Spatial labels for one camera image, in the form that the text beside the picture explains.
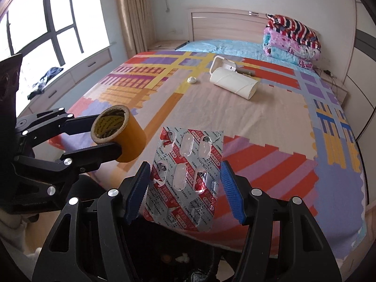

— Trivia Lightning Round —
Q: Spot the dark blue cloth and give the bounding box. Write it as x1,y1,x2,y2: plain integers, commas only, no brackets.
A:
27,67,64,100

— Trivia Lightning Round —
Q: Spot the black cable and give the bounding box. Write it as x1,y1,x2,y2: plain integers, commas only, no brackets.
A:
313,67,337,80

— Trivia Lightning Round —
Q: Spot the white paper tube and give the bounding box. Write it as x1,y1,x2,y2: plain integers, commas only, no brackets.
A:
209,68,259,100

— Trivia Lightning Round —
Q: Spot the beige curtain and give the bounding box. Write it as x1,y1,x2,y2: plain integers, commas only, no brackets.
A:
113,0,165,56

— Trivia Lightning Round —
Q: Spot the yellow-brown tape roll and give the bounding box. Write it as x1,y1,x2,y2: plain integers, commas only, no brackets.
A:
90,105,146,163

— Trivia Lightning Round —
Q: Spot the red white paper packet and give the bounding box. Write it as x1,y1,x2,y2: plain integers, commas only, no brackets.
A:
143,126,224,233

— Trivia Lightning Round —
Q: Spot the pink folded quilt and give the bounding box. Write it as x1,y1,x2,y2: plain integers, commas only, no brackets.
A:
263,28,318,69

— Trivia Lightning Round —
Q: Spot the white plastic container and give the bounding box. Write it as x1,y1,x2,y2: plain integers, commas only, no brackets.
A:
208,55,238,74

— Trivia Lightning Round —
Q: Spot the white wardrobe with dark stripes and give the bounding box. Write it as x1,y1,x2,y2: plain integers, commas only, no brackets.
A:
342,0,376,141

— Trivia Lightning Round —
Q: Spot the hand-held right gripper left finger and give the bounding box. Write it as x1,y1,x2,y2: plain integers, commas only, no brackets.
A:
32,161,152,282

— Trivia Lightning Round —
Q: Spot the wooden nightstand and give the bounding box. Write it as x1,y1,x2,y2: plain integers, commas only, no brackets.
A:
314,67,350,106
147,39,191,54

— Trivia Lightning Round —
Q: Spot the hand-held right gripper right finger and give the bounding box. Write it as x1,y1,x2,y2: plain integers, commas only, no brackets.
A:
220,160,343,282

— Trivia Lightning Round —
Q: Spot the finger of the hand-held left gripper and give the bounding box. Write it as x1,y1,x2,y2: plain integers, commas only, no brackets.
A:
13,142,123,197
16,107,98,151

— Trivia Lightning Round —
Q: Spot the wooden bed headboard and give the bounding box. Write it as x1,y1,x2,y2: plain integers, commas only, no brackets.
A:
187,8,321,50

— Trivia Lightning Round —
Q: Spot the striped folded blanket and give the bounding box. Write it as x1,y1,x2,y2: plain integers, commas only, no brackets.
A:
266,14,322,50

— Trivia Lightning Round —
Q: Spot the person's white jacket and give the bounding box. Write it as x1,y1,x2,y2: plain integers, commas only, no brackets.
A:
0,211,44,282

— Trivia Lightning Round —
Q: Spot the window with dark frame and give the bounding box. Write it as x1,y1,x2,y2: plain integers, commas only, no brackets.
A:
0,0,110,68

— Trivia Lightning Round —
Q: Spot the window seat drawer cabinet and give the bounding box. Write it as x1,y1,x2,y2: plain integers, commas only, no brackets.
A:
16,43,114,115

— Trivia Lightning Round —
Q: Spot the colourful patterned bed cover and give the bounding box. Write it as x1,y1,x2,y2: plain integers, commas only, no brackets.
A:
48,50,369,256

